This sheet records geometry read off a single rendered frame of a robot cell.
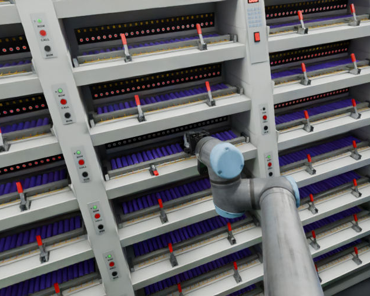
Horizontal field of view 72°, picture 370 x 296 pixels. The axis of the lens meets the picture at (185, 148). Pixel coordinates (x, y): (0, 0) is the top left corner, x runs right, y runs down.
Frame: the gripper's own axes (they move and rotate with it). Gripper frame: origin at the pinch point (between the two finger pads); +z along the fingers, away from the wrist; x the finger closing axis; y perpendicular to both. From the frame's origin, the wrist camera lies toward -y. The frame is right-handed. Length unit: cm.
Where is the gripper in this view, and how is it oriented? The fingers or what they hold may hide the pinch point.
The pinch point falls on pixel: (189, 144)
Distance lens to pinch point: 103.3
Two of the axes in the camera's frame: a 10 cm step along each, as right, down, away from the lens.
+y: -1.7, -9.5, -2.5
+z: -2.8, -2.0, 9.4
